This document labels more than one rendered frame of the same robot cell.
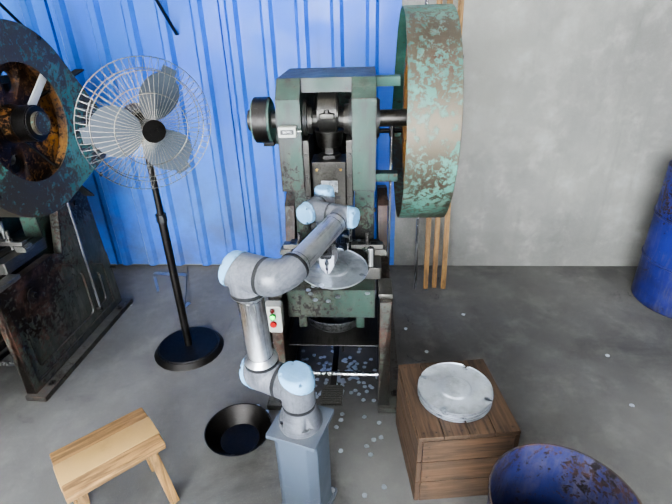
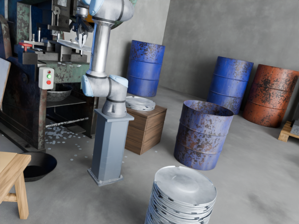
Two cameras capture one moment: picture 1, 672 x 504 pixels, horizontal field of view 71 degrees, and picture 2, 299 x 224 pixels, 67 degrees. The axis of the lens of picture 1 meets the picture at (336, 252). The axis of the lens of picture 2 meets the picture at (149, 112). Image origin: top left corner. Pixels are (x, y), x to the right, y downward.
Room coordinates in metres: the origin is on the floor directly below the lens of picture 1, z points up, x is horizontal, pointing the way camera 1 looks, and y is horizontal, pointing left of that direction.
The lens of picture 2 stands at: (0.36, 1.21, 0.91)
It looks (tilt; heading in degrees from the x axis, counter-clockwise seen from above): 17 degrees down; 299
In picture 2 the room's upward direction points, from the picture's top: 11 degrees clockwise
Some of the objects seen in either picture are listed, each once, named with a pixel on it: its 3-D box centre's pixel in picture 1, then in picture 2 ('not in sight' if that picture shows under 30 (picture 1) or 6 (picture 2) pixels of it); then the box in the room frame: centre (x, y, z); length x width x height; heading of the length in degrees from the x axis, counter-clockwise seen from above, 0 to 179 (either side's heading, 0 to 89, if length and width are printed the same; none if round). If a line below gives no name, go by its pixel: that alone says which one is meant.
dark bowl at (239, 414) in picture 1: (239, 433); (30, 168); (1.52, 0.47, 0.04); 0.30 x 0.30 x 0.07
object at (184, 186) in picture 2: not in sight; (185, 183); (0.61, 0.29, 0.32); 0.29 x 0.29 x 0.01
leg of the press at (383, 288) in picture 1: (387, 283); (68, 77); (2.10, -0.26, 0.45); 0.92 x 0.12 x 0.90; 176
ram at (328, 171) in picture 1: (330, 189); (58, 5); (1.94, 0.02, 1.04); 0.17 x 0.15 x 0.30; 176
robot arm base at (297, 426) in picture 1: (299, 411); (115, 105); (1.19, 0.14, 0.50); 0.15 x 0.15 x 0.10
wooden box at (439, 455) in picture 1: (450, 426); (135, 123); (1.40, -0.45, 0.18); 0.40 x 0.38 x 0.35; 3
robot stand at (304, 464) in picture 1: (304, 465); (109, 145); (1.19, 0.14, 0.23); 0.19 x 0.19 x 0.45; 69
